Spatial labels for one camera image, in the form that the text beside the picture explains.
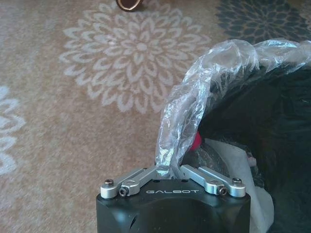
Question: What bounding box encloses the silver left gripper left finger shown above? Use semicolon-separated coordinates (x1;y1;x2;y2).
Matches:
100;166;171;199

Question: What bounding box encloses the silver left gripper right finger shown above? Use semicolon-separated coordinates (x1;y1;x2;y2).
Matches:
180;165;246;198

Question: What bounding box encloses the clear plastic bin liner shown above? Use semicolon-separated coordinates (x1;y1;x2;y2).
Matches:
154;38;311;181

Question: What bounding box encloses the black trash bin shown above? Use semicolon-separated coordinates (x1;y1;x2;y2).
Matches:
184;55;311;233

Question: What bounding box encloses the red trash piece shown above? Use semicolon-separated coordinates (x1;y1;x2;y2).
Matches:
191;132;204;151

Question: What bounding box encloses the beige floral patterned rug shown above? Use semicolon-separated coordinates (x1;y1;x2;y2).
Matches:
0;0;311;233

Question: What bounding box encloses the brown round furniture foot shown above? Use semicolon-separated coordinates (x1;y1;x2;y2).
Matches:
115;0;147;13

